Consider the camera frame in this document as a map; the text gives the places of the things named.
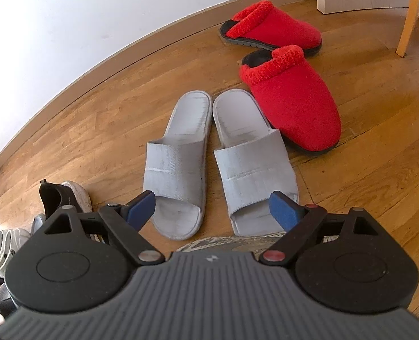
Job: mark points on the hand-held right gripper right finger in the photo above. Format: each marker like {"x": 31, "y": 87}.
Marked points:
{"x": 283, "y": 212}

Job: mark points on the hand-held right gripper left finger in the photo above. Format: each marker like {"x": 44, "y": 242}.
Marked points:
{"x": 142, "y": 209}

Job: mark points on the light grey slide sandal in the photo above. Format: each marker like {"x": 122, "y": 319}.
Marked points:
{"x": 252, "y": 170}
{"x": 174, "y": 170}

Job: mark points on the black sneaker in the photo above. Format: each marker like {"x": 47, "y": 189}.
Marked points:
{"x": 51, "y": 194}

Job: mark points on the red fleece slipper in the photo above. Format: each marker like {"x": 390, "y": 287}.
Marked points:
{"x": 280, "y": 28}
{"x": 294, "y": 102}

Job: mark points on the white clog with charms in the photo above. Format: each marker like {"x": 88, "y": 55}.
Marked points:
{"x": 7, "y": 244}

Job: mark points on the patterned floor mat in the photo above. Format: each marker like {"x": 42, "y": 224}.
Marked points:
{"x": 223, "y": 242}

